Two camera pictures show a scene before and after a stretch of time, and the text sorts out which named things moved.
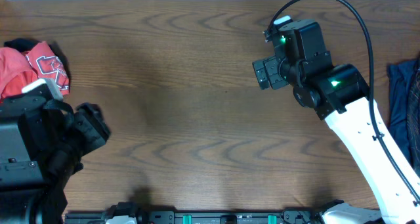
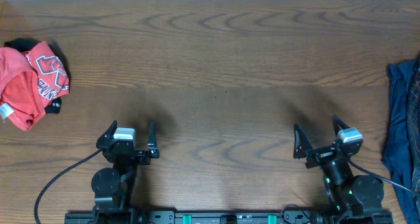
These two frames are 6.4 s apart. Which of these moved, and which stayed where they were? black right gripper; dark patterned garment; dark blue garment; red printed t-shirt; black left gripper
Moved: black left gripper; black right gripper
Stayed: red printed t-shirt; dark patterned garment; dark blue garment
